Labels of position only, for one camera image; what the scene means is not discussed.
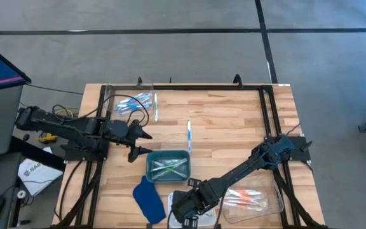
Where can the teal plastic bin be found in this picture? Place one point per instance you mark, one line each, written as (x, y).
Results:
(149, 154)

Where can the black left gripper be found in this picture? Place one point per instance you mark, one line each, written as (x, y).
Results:
(135, 136)

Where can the white plastic bin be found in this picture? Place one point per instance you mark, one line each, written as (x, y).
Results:
(210, 221)

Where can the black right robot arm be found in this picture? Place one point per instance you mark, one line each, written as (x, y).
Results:
(249, 165)

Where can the white printed paper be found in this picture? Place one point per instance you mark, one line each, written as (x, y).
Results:
(37, 176)

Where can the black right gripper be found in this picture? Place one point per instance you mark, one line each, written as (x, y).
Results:
(192, 202)

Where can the dark blue cloth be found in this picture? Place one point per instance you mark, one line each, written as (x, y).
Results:
(148, 203)

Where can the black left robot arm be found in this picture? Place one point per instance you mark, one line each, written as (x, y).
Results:
(62, 127)

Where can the white tape roll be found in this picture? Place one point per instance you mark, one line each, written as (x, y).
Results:
(21, 194)

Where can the clear plastic bin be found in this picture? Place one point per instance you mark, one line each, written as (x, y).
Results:
(273, 203)
(108, 92)

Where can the green toothbrush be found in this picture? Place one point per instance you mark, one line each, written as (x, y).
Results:
(162, 164)
(172, 171)
(167, 166)

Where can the black aluminium table frame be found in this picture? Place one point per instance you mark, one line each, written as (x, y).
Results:
(202, 87)

